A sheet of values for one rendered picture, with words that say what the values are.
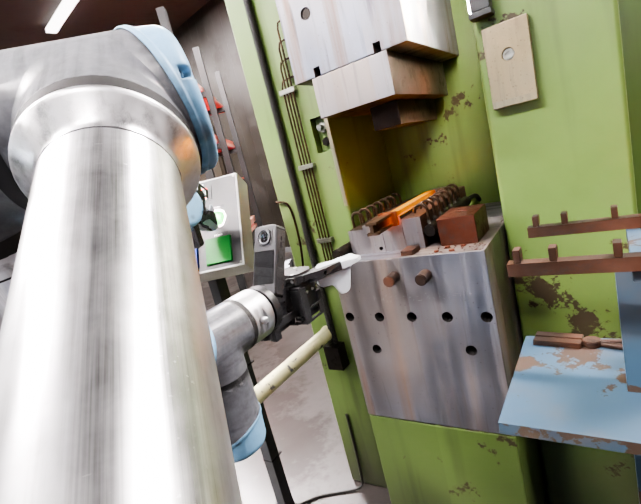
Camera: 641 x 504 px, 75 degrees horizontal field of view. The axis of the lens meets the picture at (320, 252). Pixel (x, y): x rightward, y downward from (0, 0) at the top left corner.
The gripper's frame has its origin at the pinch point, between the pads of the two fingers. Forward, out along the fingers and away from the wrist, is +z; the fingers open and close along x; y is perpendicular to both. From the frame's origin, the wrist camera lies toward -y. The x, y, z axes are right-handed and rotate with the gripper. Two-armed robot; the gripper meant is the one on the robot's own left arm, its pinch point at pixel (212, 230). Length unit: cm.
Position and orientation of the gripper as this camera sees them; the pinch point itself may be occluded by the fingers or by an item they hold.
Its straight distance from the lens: 116.4
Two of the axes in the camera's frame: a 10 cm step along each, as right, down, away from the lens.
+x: -9.6, 2.1, 1.8
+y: -1.4, -9.4, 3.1
